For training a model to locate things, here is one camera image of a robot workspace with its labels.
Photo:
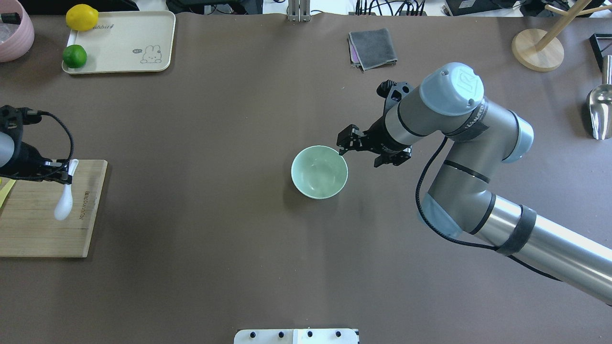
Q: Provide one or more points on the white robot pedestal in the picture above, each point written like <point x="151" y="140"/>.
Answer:
<point x="298" y="336"/>

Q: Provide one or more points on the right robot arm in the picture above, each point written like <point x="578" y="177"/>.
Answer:
<point x="458" y="206"/>

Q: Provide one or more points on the aluminium frame post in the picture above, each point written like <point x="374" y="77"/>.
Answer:
<point x="299" y="11"/>

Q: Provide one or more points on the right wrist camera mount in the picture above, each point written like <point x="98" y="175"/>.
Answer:
<point x="393" y="92"/>

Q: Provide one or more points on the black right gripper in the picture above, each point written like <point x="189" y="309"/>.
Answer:
<point x="381" y="135"/>

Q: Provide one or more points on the yellow plastic knife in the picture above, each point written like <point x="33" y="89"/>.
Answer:
<point x="6" y="184"/>

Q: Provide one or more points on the metal scoop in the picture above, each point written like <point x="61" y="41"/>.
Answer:
<point x="600" y="103"/>

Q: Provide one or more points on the green ceramic bowl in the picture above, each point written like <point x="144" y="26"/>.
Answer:
<point x="319" y="172"/>

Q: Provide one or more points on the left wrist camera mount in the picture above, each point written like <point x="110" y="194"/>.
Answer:
<point x="13" y="120"/>

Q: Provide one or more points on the wooden cutting board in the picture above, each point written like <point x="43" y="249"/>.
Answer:
<point x="28" y="226"/>

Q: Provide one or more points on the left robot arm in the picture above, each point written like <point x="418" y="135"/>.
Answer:
<point x="9" y="151"/>

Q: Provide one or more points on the grey folded cloth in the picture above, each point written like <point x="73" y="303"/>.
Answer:
<point x="371" y="49"/>

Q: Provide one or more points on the wooden mug tree stand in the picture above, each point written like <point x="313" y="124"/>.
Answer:
<point x="541" y="50"/>

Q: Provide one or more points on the pink bowl with ice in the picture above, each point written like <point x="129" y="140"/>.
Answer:
<point x="16" y="39"/>

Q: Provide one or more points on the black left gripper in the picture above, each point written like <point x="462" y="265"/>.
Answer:
<point x="25" y="158"/>

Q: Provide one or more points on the green lime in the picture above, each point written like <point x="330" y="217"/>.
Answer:
<point x="74" y="56"/>

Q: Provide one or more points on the white ceramic spoon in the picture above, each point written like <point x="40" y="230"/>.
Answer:
<point x="66" y="201"/>

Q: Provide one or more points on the yellow lemon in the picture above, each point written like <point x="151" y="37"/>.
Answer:
<point x="81" y="17"/>

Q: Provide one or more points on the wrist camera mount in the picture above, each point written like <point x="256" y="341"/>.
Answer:
<point x="13" y="120"/>
<point x="393" y="92"/>

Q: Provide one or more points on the cream serving tray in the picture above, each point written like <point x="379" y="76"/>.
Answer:
<point x="126" y="41"/>

